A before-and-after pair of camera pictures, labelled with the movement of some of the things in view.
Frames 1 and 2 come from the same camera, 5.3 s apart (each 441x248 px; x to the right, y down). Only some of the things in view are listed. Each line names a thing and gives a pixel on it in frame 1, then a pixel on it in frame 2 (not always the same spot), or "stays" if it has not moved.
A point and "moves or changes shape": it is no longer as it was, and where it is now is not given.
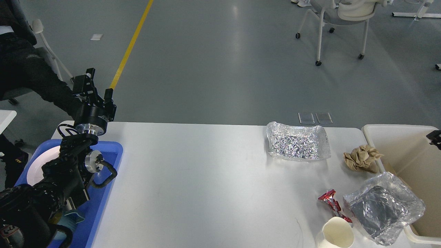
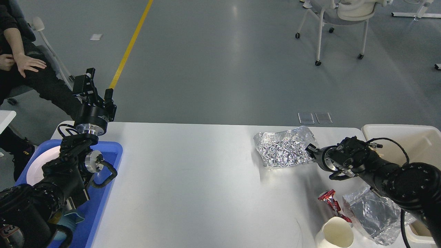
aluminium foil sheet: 305,143 moves or changes shape
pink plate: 35,173 stays
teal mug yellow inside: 66,217 stays
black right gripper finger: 435,137 → 321,155
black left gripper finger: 108,102 stays
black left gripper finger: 83,88 stays
